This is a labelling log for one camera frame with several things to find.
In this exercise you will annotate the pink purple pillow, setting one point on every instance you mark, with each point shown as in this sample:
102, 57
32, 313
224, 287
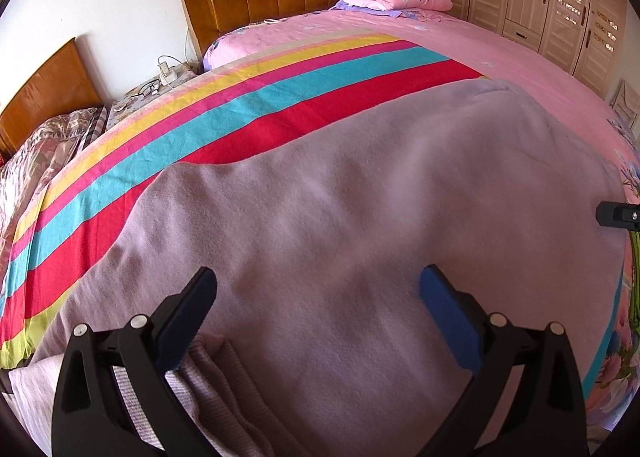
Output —
237, 44

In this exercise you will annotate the lilac fleece pants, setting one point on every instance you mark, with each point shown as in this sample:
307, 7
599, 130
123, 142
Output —
318, 343

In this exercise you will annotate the rainbow striped bed sheet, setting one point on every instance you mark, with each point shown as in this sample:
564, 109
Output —
227, 115

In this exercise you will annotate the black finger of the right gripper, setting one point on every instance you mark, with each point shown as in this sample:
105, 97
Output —
618, 215

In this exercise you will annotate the white power strip charger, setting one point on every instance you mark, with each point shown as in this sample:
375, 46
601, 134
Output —
168, 74

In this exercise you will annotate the floral pink quilt left bed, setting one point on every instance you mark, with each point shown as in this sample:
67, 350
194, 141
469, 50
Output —
41, 157

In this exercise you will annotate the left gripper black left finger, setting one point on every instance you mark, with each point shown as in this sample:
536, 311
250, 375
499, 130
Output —
89, 415

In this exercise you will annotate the plaid pillow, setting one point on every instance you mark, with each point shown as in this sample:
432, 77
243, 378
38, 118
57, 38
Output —
96, 128

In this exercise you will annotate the nightstand with floral cover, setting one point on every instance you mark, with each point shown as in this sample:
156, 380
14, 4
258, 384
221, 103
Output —
145, 93

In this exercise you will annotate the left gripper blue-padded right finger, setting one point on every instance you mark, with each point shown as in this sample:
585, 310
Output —
525, 395

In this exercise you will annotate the pink bed sheet right bed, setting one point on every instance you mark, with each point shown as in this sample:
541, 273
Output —
568, 100

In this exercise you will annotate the left wooden headboard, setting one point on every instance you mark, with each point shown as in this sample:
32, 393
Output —
59, 86

